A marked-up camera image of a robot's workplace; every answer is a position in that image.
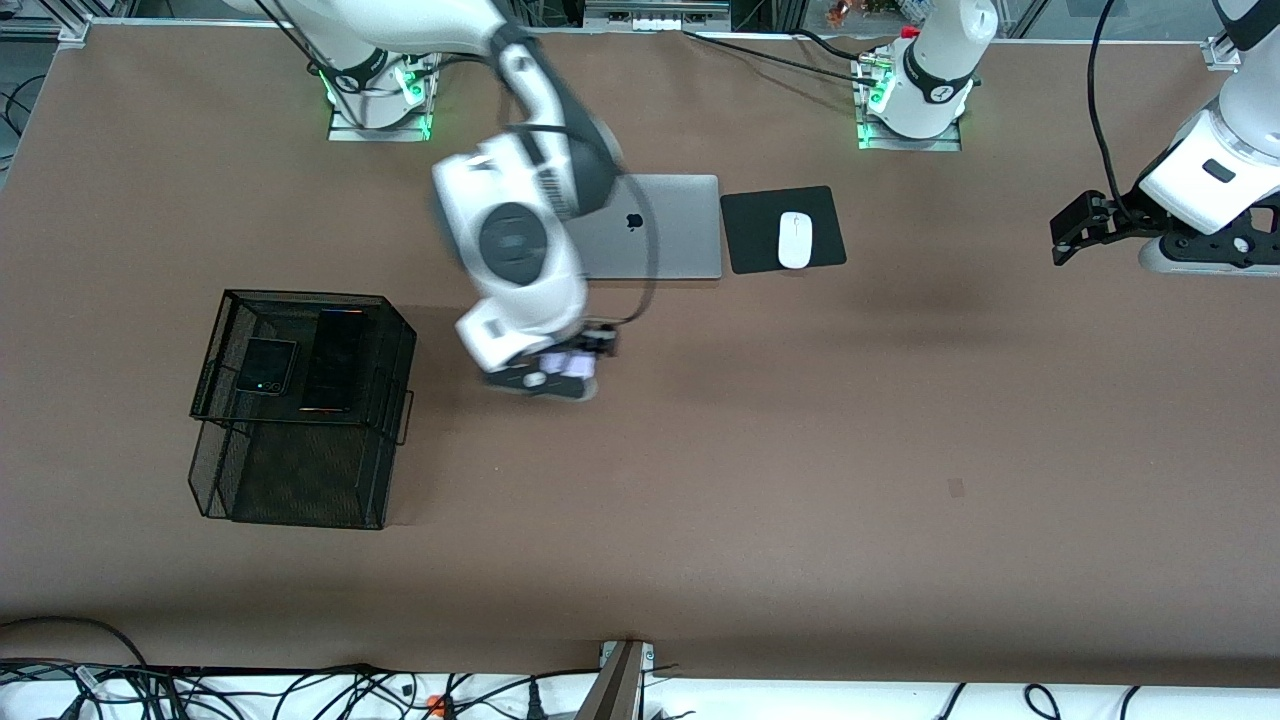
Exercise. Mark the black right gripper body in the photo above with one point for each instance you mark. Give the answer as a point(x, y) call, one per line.
point(597, 342)

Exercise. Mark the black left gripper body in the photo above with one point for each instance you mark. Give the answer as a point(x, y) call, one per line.
point(1128, 217)

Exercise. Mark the lavender flip phone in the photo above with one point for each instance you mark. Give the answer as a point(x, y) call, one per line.
point(572, 365)

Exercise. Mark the large black smartphone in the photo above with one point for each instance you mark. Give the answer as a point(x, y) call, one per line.
point(335, 360)

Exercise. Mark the small black flip phone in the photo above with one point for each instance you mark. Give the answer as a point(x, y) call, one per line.
point(265, 367)

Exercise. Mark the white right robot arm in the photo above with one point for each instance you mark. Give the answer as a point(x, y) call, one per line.
point(515, 240)

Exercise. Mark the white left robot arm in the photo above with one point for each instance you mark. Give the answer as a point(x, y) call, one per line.
point(935, 70)

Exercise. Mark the silver closed laptop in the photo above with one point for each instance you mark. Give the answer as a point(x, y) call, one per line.
point(680, 240)

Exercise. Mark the black mouse pad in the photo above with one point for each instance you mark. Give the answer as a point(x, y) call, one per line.
point(750, 230)

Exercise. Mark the white computer mouse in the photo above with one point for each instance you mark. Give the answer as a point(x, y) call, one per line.
point(795, 240)

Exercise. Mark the white power strip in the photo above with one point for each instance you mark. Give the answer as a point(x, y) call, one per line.
point(655, 22)

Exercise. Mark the black two-tier mesh rack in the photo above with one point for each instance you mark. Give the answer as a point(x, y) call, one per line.
point(250, 480)

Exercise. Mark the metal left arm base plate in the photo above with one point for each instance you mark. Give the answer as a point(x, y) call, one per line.
point(940, 144)

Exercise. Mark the aluminium corner bracket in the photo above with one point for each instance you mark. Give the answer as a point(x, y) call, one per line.
point(76, 30)
point(1218, 55)

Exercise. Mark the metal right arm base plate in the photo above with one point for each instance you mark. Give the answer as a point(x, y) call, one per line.
point(350, 133)

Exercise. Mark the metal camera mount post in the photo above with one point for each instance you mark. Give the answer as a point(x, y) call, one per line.
point(615, 690)

